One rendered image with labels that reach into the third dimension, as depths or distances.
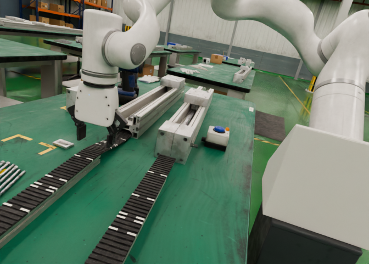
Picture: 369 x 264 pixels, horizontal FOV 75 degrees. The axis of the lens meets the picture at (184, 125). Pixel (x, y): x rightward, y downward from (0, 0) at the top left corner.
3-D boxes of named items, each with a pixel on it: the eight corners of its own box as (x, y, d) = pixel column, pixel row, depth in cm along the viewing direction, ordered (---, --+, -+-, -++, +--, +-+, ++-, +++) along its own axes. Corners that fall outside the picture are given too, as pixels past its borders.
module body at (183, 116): (189, 152, 82) (194, 130, 79) (162, 145, 83) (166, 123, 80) (211, 102, 156) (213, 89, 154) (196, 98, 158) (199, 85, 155)
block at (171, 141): (192, 167, 73) (198, 139, 70) (154, 156, 75) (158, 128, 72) (196, 154, 82) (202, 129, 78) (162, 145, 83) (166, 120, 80)
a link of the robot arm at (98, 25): (127, 74, 60) (101, 66, 64) (133, 17, 55) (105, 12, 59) (100, 76, 53) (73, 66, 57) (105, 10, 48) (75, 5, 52)
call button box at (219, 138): (225, 152, 88) (229, 136, 86) (199, 145, 89) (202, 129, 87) (225, 144, 95) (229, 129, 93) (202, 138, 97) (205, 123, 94)
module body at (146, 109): (137, 139, 84) (140, 116, 81) (111, 132, 86) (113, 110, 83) (183, 95, 159) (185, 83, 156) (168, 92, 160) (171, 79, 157)
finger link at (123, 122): (100, 102, 60) (96, 122, 62) (128, 113, 60) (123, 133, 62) (103, 101, 61) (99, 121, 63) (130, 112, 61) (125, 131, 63)
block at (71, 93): (91, 118, 94) (92, 95, 90) (65, 111, 95) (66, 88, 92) (105, 112, 103) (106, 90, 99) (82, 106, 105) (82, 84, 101)
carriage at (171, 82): (177, 93, 135) (179, 82, 133) (158, 89, 137) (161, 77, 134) (183, 89, 150) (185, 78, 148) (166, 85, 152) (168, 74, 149)
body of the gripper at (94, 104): (71, 76, 56) (70, 120, 60) (111, 85, 55) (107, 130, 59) (89, 73, 63) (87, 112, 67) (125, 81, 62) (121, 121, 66)
